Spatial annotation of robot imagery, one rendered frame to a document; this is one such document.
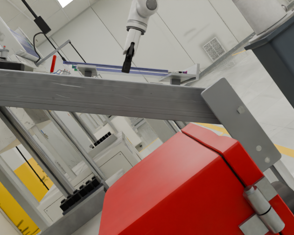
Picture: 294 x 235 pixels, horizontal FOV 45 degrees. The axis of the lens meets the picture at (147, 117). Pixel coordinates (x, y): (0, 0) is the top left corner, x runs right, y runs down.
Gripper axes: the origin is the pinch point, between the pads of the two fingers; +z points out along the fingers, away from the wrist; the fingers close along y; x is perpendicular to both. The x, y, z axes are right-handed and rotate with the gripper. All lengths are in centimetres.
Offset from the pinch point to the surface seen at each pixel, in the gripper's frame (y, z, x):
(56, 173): 11.9, 45.9, -15.7
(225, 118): 89, 16, 15
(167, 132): -8.3, 21.9, 24.7
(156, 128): -8.3, 21.5, 19.5
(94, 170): -60, 54, -1
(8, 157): -258, 95, -94
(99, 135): -419, 59, -3
